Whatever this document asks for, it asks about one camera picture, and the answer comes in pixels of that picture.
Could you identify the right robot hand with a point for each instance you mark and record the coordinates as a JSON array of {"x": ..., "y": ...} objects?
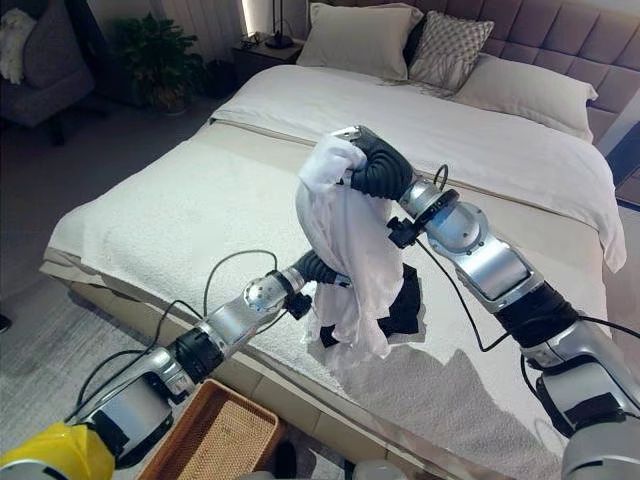
[{"x": 384, "y": 167}]

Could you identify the woven wicker basket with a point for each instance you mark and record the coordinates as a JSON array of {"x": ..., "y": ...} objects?
[{"x": 215, "y": 435}]

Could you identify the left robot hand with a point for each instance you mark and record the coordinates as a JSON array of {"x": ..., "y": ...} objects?
[{"x": 320, "y": 268}]

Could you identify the grey armchair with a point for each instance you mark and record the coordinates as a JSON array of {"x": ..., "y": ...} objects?
[{"x": 42, "y": 70}]

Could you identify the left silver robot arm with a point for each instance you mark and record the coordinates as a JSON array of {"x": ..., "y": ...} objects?
[{"x": 150, "y": 370}]

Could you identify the black table lamp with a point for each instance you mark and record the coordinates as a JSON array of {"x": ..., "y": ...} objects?
[{"x": 277, "y": 30}]

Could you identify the green potted plant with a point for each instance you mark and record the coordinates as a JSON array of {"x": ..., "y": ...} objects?
[{"x": 157, "y": 60}]

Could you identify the white garment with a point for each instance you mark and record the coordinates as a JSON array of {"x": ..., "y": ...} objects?
[{"x": 350, "y": 250}]

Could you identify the white fluffy throw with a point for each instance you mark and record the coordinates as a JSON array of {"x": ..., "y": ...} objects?
[{"x": 12, "y": 42}]

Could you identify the patterned grey pillow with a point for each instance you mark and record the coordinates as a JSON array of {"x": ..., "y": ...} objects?
[{"x": 450, "y": 50}]

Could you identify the padded mauve headboard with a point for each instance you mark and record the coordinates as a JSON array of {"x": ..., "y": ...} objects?
[{"x": 565, "y": 45}]

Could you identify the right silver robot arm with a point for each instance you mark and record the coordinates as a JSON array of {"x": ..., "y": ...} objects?
[{"x": 505, "y": 280}]

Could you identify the black garment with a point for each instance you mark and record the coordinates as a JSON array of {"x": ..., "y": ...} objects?
[{"x": 400, "y": 307}]

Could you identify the white duvet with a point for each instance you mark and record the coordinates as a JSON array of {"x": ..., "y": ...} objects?
[{"x": 425, "y": 125}]

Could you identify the plain white pillow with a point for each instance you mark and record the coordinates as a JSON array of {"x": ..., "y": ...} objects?
[
  {"x": 530, "y": 95},
  {"x": 357, "y": 37}
]

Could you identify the bed with beige frame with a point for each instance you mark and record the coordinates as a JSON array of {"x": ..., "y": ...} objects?
[{"x": 300, "y": 400}]

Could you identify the dark bedside table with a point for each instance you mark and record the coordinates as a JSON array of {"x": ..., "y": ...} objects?
[{"x": 265, "y": 55}]

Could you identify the white textured blanket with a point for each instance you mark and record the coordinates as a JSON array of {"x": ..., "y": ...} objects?
[{"x": 200, "y": 225}]

